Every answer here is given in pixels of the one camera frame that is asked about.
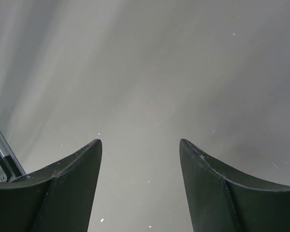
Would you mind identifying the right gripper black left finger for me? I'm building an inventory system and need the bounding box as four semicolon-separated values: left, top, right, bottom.
0;139;102;232

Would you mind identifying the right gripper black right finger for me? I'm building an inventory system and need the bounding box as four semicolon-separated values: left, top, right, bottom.
179;139;290;232

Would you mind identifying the aluminium frame rail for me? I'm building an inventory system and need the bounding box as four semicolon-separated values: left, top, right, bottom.
0;131;26;182

